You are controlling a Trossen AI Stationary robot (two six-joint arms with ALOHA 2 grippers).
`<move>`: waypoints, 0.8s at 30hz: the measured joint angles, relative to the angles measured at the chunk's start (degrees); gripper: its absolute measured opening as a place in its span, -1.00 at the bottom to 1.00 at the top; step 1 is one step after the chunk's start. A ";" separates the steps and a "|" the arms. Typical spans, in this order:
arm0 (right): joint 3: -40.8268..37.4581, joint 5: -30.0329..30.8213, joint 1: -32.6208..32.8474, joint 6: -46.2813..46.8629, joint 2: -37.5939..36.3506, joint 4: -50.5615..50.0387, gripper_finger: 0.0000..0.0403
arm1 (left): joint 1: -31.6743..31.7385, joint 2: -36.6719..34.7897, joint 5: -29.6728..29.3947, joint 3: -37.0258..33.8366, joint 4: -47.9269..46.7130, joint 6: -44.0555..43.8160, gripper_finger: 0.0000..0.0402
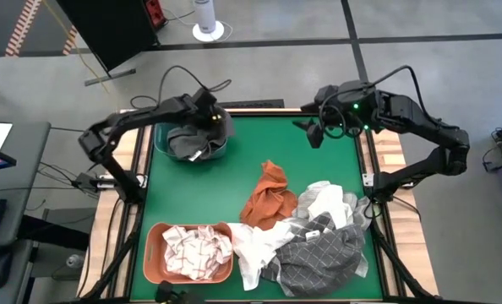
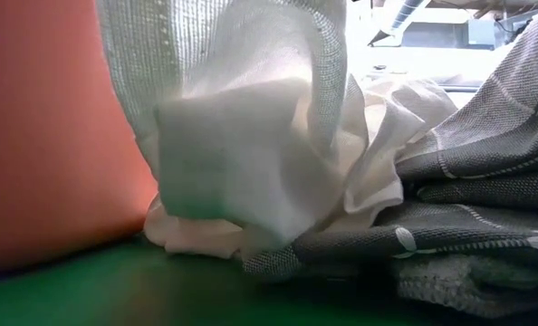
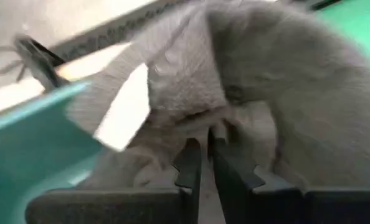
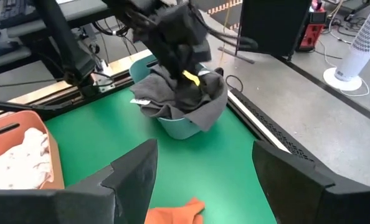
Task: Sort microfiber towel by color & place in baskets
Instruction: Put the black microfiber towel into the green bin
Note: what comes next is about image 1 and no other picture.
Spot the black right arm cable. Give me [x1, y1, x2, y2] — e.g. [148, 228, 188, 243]
[318, 64, 443, 141]

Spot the black power adapter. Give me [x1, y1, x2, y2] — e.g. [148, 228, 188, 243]
[74, 170, 119, 193]

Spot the black box under desk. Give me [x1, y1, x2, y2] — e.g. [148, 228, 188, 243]
[17, 206, 98, 252]

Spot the teal plastic basket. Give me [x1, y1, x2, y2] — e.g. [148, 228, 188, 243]
[152, 121, 231, 163]

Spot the dark grey white-checked towel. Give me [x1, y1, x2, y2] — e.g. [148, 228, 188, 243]
[259, 211, 370, 298]

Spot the white tower device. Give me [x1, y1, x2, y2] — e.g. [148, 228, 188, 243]
[191, 0, 226, 44]

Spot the black ribbed bar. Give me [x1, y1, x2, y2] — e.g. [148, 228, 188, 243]
[218, 98, 286, 111]

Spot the black standing panel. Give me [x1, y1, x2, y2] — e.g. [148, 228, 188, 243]
[55, 0, 160, 88]

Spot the cream towel with brown stripes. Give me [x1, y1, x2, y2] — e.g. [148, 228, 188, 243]
[161, 224, 235, 281]

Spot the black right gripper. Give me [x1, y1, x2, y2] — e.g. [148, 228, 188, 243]
[292, 83, 358, 149]

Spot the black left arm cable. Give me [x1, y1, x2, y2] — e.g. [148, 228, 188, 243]
[129, 64, 233, 111]

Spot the red floor device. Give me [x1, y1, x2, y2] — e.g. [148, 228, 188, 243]
[145, 0, 169, 29]

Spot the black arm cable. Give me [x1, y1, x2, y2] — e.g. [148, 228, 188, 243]
[129, 64, 233, 111]
[318, 64, 443, 141]

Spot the grey desk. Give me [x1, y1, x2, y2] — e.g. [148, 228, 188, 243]
[0, 121, 53, 304]

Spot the orange plastic basket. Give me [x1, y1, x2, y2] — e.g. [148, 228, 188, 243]
[142, 220, 236, 285]

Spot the orange microfiber towel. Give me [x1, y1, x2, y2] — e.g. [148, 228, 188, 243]
[238, 159, 300, 232]

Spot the wood and black table frame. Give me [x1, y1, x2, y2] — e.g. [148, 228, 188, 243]
[77, 107, 440, 304]

